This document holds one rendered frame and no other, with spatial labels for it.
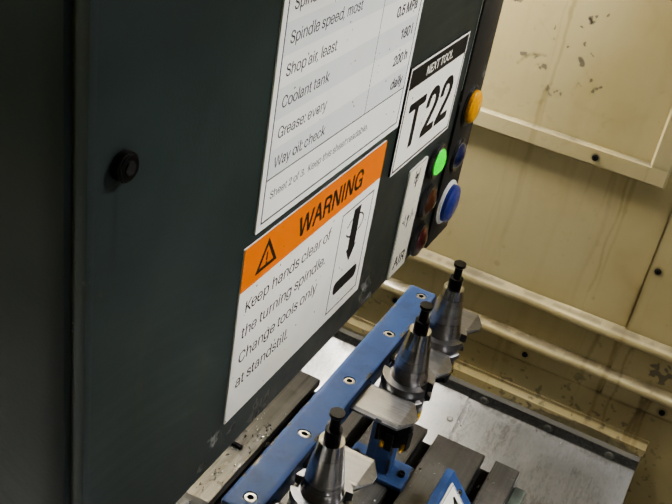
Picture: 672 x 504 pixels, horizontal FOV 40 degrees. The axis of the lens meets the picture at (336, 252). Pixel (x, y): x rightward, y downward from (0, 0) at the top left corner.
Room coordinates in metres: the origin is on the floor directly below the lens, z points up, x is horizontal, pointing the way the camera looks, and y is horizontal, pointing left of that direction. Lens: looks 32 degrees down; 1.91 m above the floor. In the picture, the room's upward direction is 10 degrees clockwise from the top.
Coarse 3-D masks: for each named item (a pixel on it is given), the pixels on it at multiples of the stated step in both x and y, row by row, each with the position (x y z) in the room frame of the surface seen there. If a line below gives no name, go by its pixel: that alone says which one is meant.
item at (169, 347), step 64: (0, 0) 0.26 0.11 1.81; (64, 0) 0.25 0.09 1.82; (128, 0) 0.27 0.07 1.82; (192, 0) 0.30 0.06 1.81; (256, 0) 0.34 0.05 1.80; (448, 0) 0.55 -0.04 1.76; (0, 64) 0.26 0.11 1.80; (64, 64) 0.25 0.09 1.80; (128, 64) 0.27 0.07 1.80; (192, 64) 0.30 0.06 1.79; (256, 64) 0.34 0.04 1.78; (0, 128) 0.26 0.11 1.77; (64, 128) 0.25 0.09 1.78; (128, 128) 0.27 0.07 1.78; (192, 128) 0.31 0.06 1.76; (256, 128) 0.35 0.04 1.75; (448, 128) 0.61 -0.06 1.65; (0, 192) 0.26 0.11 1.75; (64, 192) 0.25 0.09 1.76; (128, 192) 0.27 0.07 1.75; (192, 192) 0.31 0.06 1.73; (256, 192) 0.36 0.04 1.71; (384, 192) 0.51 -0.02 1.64; (0, 256) 0.26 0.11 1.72; (64, 256) 0.25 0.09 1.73; (128, 256) 0.27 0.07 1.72; (192, 256) 0.31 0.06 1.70; (384, 256) 0.53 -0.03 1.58; (0, 320) 0.26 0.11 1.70; (64, 320) 0.25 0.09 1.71; (128, 320) 0.28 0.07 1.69; (192, 320) 0.32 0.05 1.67; (0, 384) 0.26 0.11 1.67; (64, 384) 0.25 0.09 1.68; (128, 384) 0.28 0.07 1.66; (192, 384) 0.32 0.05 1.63; (0, 448) 0.26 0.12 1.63; (64, 448) 0.25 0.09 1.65; (128, 448) 0.28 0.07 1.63; (192, 448) 0.33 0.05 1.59
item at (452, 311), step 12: (444, 288) 0.97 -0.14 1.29; (444, 300) 0.96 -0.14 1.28; (456, 300) 0.96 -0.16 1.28; (432, 312) 0.97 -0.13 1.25; (444, 312) 0.96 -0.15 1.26; (456, 312) 0.96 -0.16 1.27; (432, 324) 0.96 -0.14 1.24; (444, 324) 0.95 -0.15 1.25; (456, 324) 0.96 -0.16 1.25; (432, 336) 0.95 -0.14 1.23; (444, 336) 0.95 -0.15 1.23; (456, 336) 0.96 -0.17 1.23
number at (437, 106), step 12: (456, 72) 0.59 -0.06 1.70; (432, 84) 0.55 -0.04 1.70; (444, 84) 0.57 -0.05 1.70; (432, 96) 0.55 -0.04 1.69; (444, 96) 0.58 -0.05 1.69; (432, 108) 0.56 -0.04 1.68; (444, 108) 0.58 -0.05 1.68; (432, 120) 0.56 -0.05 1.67; (444, 120) 0.59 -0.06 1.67; (420, 132) 0.55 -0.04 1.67; (432, 132) 0.57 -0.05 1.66
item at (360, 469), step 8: (352, 456) 0.73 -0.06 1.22; (360, 456) 0.73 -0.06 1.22; (368, 456) 0.74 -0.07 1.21; (304, 464) 0.71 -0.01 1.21; (352, 464) 0.72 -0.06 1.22; (360, 464) 0.72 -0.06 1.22; (368, 464) 0.72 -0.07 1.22; (352, 472) 0.71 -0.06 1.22; (360, 472) 0.71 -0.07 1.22; (368, 472) 0.71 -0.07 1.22; (376, 472) 0.71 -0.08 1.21; (352, 480) 0.69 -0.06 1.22; (360, 480) 0.70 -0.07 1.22; (368, 480) 0.70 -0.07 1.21; (360, 488) 0.69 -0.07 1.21
